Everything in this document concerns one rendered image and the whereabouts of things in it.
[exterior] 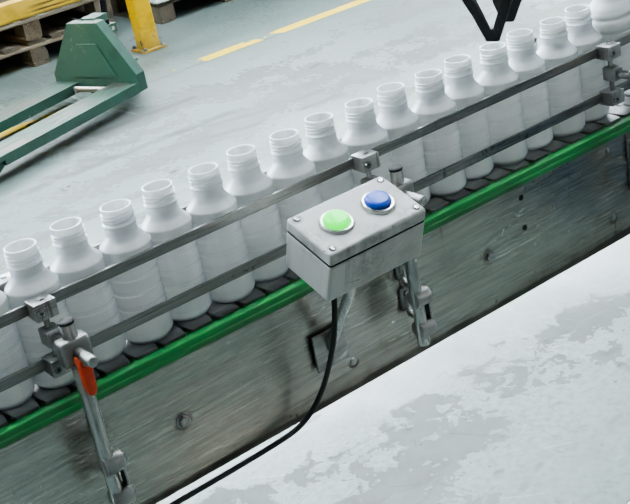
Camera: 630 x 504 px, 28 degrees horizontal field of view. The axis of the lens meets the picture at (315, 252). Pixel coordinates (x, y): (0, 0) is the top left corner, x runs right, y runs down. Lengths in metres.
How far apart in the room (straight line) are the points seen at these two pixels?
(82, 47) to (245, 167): 4.66
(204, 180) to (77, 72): 4.77
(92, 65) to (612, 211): 4.46
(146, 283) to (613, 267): 2.39
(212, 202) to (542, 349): 1.94
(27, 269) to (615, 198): 0.91
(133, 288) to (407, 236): 0.31
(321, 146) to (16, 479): 0.54
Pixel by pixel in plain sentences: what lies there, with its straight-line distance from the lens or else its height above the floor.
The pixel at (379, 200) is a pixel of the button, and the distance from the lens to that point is 1.40.
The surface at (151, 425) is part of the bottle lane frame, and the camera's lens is 1.46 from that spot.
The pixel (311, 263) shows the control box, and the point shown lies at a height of 1.08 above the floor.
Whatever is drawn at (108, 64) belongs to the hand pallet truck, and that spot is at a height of 0.20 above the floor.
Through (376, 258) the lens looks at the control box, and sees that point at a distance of 1.40.
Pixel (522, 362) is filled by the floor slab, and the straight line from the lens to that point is 3.25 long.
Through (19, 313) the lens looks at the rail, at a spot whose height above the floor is 1.11.
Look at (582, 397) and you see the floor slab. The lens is 3.08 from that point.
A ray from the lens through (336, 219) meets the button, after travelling 1.37.
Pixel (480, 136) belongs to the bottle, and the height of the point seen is 1.06.
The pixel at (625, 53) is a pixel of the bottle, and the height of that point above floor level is 1.08.
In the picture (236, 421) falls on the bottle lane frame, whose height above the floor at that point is 0.87.
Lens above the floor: 1.65
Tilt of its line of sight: 24 degrees down
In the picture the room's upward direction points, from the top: 11 degrees counter-clockwise
